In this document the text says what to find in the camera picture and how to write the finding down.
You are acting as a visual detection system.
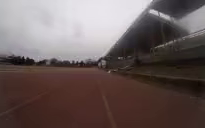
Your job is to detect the red running track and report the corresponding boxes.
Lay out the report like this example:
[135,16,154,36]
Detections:
[0,67,205,128]

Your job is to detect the roofed grandstand building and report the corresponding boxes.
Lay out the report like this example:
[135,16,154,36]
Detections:
[98,0,205,83]

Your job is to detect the row of trees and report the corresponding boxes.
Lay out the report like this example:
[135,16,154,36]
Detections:
[6,55,98,67]

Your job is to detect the grey concrete strip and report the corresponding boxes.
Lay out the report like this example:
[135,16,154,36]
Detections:
[104,69,205,101]

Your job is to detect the grass field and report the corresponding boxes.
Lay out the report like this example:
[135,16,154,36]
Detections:
[0,63,58,71]

